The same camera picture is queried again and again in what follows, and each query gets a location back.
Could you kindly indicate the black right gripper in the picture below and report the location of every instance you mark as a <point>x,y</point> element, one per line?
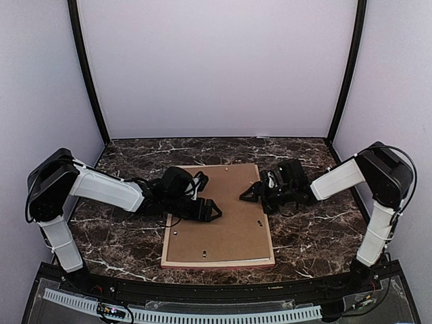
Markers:
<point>258,187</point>

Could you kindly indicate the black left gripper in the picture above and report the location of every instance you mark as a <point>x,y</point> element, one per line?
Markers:
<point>203,214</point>

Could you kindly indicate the wooden pink picture frame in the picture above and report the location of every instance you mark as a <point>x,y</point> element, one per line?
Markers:
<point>216,265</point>

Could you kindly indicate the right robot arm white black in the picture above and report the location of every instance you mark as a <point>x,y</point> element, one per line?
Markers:
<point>388,171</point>

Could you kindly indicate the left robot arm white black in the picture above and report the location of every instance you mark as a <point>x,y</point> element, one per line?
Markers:
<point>61,177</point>

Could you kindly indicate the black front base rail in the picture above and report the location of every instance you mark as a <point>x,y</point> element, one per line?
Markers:
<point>386,279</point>

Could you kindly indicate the right black corner post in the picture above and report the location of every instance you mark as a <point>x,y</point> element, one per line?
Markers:
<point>349,70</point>

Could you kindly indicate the black corner post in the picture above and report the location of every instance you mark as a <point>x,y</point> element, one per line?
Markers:
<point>349,70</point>
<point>85,70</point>

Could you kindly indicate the left black corner post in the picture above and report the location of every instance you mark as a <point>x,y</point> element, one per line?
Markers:
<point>85,70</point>

